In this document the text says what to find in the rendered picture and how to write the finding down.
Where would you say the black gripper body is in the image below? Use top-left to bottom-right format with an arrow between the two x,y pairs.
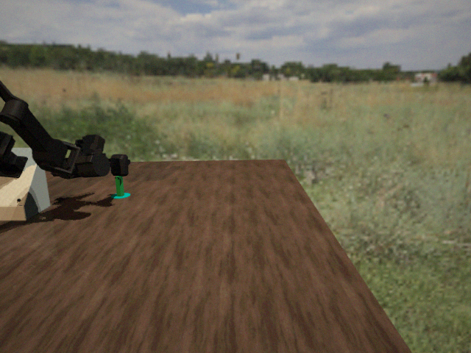
109,154 -> 128,177

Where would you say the green rectangular post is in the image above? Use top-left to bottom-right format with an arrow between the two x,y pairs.
115,176 -> 124,196

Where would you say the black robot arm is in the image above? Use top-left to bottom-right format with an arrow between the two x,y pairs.
0,81 -> 110,179

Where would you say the cyan circle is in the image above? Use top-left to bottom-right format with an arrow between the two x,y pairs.
111,193 -> 130,199

